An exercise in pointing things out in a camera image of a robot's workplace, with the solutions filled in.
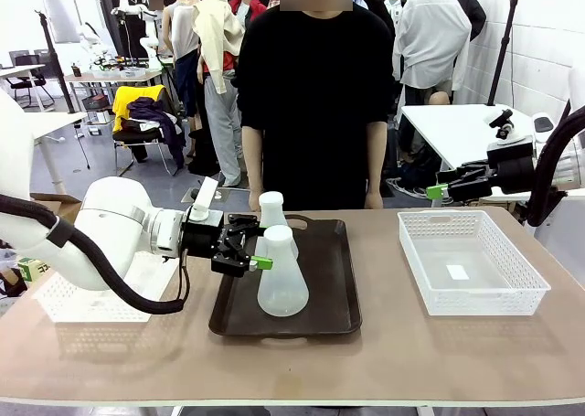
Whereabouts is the black metal chair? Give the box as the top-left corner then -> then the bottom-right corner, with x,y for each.
112,84 -> 185,180

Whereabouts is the person left forearm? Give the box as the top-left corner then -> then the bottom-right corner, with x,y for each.
366,122 -> 389,196

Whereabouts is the person torso black sweater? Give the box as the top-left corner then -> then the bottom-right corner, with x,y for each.
235,5 -> 396,212

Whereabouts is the purple clothes pile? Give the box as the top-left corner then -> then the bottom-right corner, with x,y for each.
126,96 -> 186,166

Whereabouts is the mannequin with cream jacket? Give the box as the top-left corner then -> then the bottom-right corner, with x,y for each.
191,0 -> 248,189

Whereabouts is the white perforated plastic basket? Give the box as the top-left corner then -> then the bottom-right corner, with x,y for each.
35,250 -> 180,324
397,209 -> 552,317

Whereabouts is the metal floor socket plate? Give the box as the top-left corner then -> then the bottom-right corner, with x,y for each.
181,187 -> 230,205

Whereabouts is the brown cardboard box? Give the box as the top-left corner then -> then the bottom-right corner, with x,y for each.
30,193 -> 84,223

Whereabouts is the white side table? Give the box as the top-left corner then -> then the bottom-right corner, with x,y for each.
27,111 -> 89,196
399,103 -> 585,203

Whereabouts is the small translucent conical flask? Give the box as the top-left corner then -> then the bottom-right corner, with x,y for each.
257,190 -> 301,260

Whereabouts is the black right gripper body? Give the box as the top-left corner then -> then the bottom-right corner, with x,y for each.
485,140 -> 537,197

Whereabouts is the person right forearm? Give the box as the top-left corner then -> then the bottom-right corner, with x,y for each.
241,125 -> 266,196

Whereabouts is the black left arm cable sleeve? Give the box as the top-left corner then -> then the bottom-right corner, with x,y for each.
0,193 -> 191,315

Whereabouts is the green and white carton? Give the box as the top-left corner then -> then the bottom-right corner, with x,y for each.
16,257 -> 52,283

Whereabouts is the large translucent conical flask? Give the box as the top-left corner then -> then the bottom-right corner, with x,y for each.
256,224 -> 312,318

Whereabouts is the black hanging jacket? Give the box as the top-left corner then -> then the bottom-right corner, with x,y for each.
450,0 -> 488,42

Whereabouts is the yellow cloth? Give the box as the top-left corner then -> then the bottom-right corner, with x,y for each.
112,84 -> 166,133

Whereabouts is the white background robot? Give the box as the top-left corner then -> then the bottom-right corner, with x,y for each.
111,0 -> 165,72

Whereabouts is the black office chair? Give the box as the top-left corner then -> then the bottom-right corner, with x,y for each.
7,49 -> 57,112

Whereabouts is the white label sticker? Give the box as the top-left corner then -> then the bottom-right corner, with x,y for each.
444,263 -> 470,282

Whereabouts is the white board panel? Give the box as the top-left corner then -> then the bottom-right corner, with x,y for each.
42,0 -> 84,45

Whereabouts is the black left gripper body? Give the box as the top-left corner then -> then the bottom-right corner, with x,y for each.
181,218 -> 227,260

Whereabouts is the mannequin with white tank top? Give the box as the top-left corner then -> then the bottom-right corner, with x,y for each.
162,0 -> 203,121

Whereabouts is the mannequin with white shirt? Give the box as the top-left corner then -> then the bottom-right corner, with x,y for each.
391,0 -> 473,107

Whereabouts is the black tripod stand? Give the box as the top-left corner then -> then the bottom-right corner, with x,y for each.
34,8 -> 77,115
485,0 -> 523,107

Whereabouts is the brown plastic tray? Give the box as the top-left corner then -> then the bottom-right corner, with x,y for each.
208,213 -> 363,343

